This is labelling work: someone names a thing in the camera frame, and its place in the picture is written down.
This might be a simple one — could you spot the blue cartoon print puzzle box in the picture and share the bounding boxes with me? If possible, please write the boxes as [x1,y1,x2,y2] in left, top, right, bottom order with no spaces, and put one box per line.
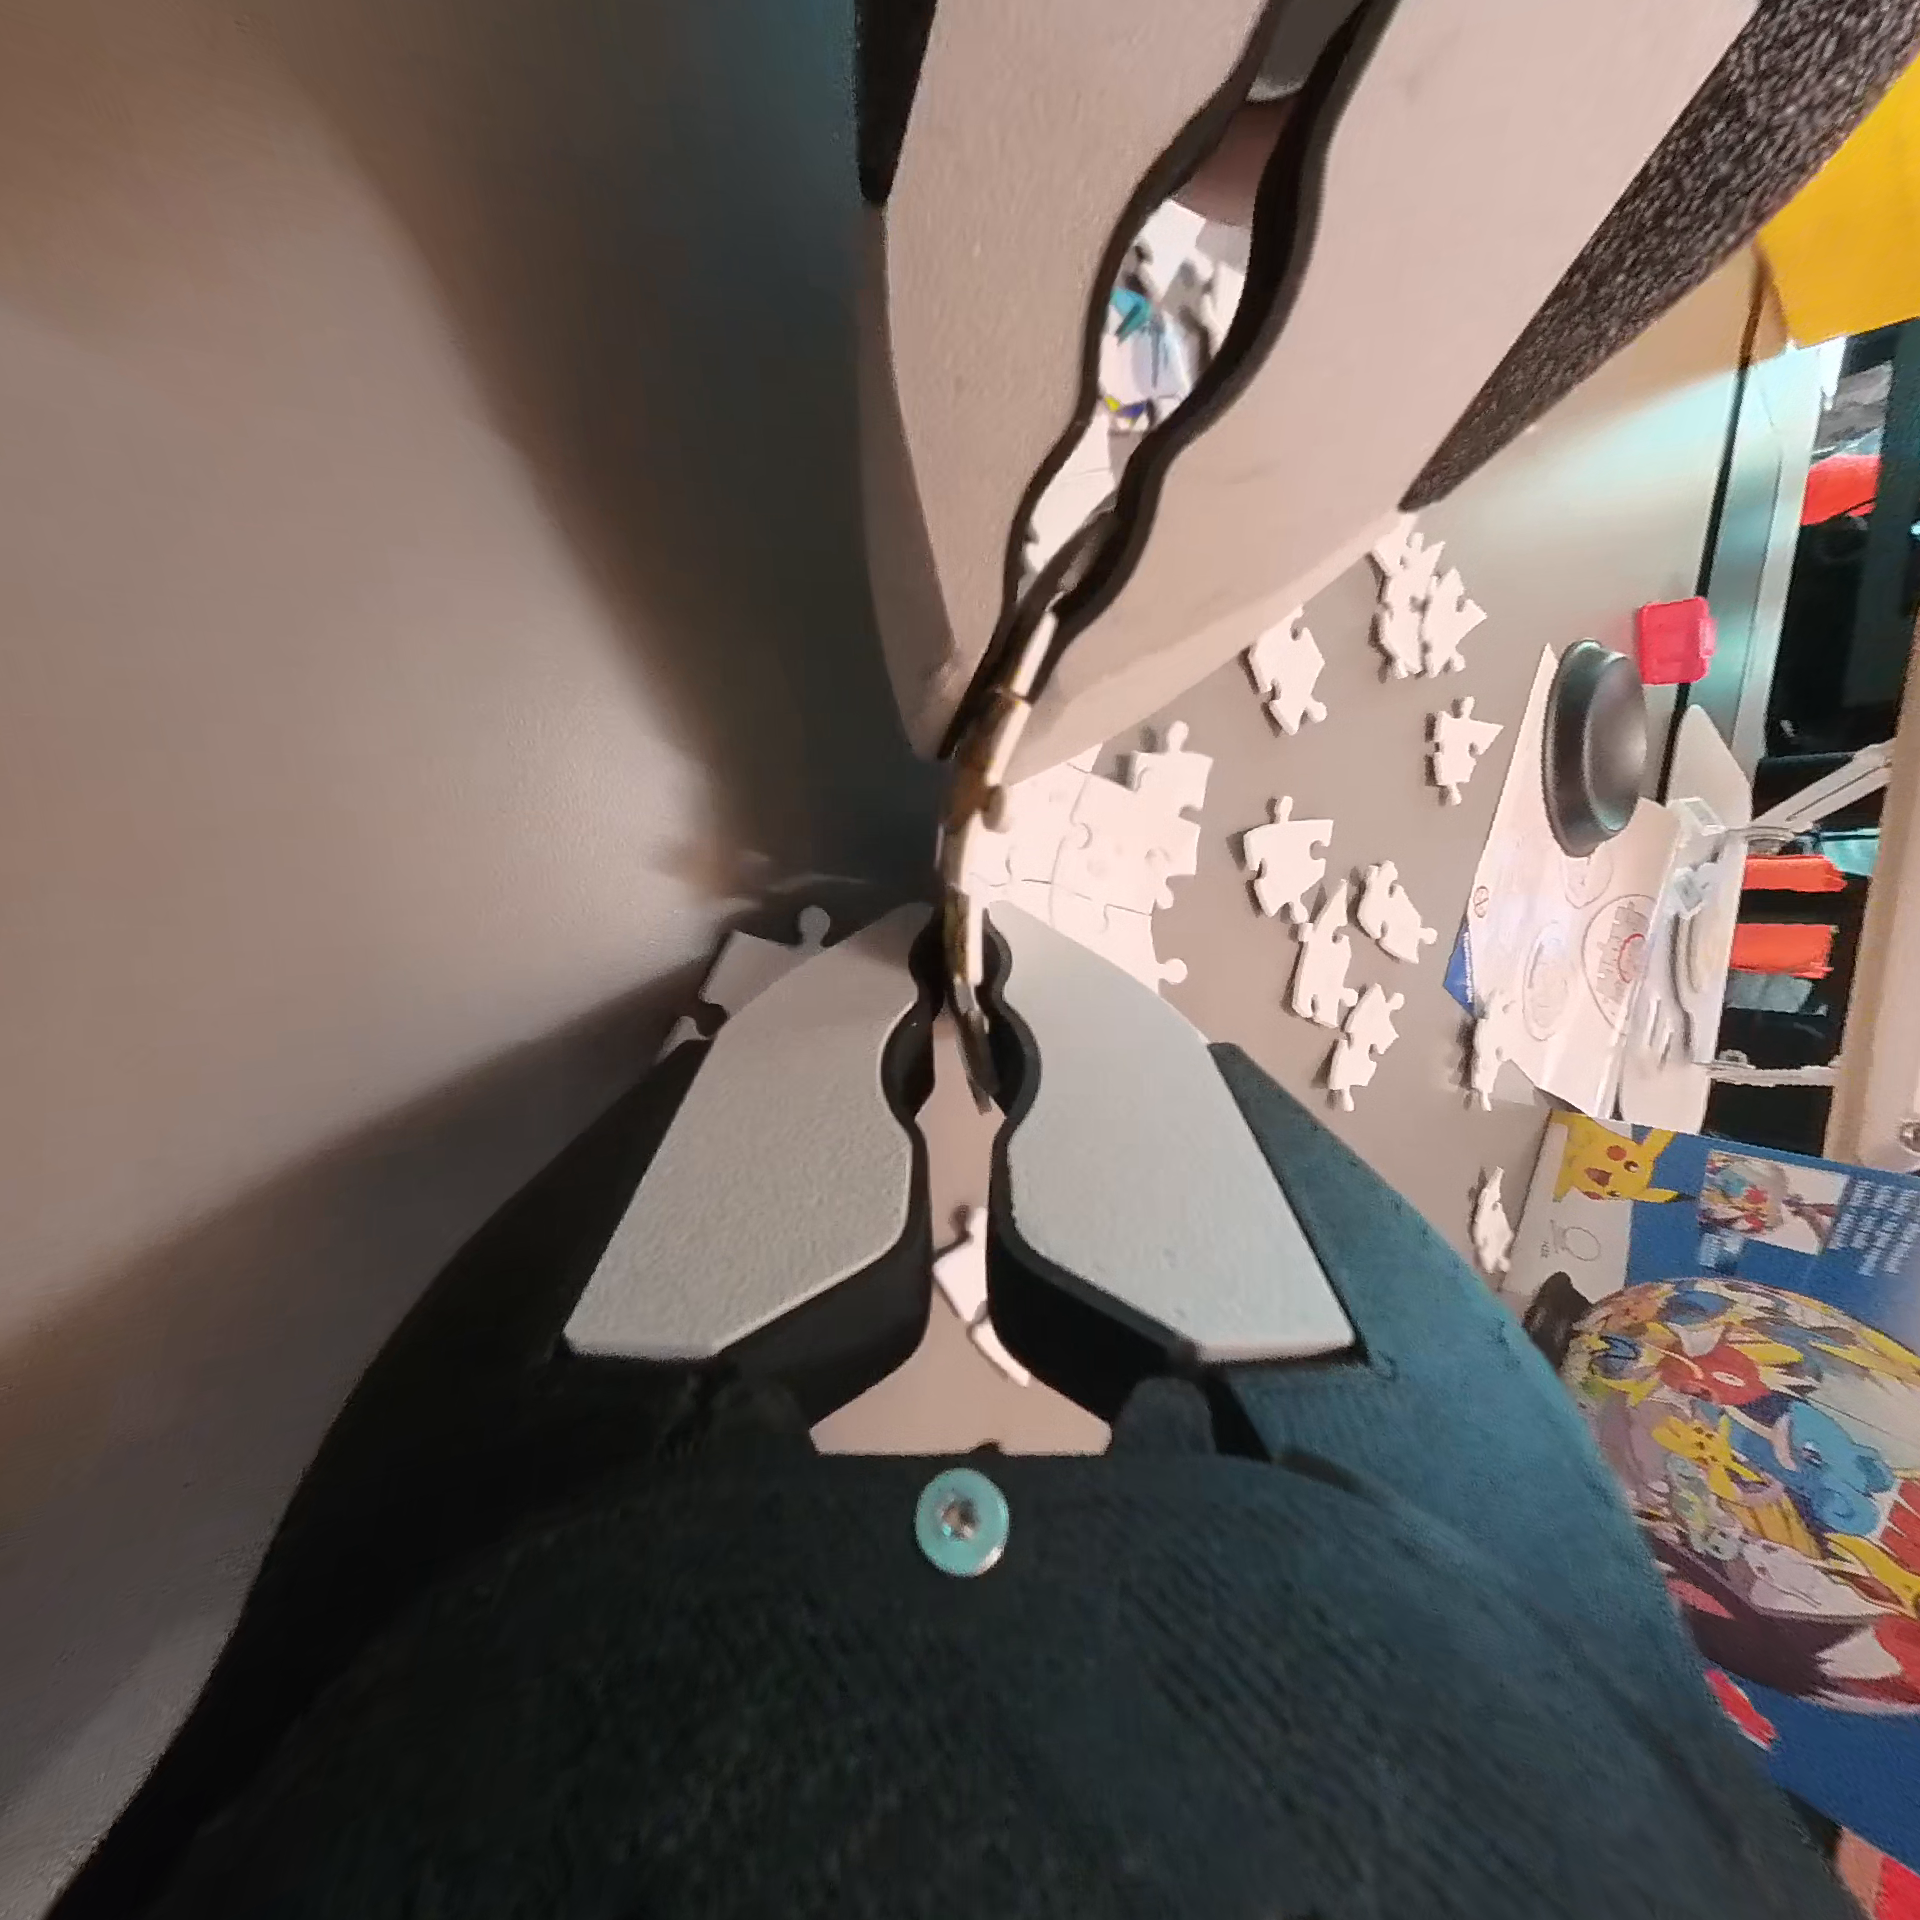
[1507,1112,1920,1840]

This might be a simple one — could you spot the black dome stand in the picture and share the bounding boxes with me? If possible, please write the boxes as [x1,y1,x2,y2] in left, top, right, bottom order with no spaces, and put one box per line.
[1545,639,1655,860]

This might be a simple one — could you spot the scattered loose white puzzle pieces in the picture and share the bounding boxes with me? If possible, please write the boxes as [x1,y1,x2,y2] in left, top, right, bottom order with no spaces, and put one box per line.
[1238,516,1518,1280]

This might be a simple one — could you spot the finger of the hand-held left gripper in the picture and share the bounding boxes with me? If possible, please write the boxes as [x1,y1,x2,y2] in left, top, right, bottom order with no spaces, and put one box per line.
[862,0,1285,760]
[983,0,1759,789]

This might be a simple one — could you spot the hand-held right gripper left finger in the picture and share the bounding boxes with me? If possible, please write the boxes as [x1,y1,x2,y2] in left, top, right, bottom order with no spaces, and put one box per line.
[567,901,943,1409]

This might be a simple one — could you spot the white and blue instruction leaflet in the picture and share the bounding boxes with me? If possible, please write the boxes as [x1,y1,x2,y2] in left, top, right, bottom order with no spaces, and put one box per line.
[1441,644,1757,1135]

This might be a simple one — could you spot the yellow object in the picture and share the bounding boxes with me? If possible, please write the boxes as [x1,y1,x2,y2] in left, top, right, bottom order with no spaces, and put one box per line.
[1751,60,1920,345]

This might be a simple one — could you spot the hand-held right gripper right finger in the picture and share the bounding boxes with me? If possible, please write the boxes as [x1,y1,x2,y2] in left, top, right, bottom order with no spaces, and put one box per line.
[979,896,1359,1423]

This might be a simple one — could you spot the small red cube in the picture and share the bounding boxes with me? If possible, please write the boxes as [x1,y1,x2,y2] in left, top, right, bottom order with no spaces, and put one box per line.
[1639,597,1717,693]

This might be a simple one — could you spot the dark shelf unit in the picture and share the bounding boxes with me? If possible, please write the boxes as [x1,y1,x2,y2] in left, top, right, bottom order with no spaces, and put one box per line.
[1710,330,1920,725]

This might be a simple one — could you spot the clear plastic holder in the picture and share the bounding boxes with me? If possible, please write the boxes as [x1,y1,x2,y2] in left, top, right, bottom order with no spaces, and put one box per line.
[1649,796,1759,1060]

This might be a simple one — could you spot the large curved assembled puzzle section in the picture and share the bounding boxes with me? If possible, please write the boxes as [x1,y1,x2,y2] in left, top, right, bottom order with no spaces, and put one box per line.
[661,202,1255,1391]

